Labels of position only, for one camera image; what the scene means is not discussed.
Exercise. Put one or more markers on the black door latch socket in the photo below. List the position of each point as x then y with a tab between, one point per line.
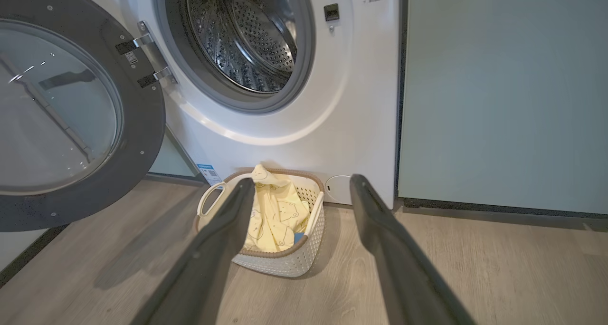
331	12

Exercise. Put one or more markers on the white front-load washing machine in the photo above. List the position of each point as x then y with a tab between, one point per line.
332	101

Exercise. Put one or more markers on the pale yellow bear-print garment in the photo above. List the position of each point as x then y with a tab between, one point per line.
275	215

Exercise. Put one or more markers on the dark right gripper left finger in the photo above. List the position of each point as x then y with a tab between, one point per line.
209	268

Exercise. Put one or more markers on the metal door hinge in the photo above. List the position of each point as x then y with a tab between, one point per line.
152	54

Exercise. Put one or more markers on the blue white energy label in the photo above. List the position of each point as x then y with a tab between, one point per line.
209	174

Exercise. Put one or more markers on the white perforated basket brown rim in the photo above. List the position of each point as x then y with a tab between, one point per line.
294	261

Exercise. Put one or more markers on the steel drum with grey gasket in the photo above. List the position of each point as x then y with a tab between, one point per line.
247	35

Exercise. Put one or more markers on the black round glass washer door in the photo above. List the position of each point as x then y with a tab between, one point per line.
137	139

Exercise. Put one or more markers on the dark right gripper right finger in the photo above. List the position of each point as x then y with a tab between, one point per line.
403	268

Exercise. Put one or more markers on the round white filter cover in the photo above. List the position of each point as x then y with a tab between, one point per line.
339	190

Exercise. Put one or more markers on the blue cloth garment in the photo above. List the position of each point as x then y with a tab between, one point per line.
299	237

